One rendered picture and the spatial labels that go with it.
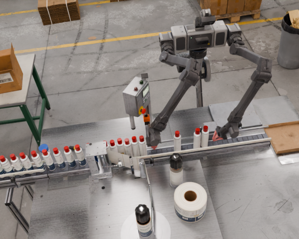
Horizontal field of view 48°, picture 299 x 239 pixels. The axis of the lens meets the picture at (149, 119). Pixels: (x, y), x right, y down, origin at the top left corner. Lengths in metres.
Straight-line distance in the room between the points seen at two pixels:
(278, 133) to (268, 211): 0.69
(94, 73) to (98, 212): 2.79
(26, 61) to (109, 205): 2.10
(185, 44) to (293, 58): 2.43
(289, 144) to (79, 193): 1.58
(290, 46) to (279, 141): 2.12
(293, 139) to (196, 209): 1.06
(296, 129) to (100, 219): 1.63
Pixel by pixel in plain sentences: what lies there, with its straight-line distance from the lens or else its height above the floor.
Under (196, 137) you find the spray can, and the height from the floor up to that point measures 1.03.
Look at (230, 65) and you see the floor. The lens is 4.73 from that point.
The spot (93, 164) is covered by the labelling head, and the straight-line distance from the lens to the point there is 2.26.
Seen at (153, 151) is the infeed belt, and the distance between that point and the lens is 2.48.
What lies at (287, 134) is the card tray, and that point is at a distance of 2.77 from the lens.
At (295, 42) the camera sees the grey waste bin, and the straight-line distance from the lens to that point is 4.57.
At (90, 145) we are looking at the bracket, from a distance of 2.25.
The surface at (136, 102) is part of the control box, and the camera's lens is 2.07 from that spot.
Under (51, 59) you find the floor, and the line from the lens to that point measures 5.22.
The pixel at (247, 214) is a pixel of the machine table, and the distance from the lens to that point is 2.30.
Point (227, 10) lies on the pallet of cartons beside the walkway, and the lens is 5.58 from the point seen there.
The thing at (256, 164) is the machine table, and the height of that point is 0.83.
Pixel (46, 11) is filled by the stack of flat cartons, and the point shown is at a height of 0.24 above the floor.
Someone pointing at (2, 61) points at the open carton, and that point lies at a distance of 3.63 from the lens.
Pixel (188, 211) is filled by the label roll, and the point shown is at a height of 1.02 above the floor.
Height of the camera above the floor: 2.82
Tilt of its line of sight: 46 degrees down
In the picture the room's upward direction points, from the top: 6 degrees counter-clockwise
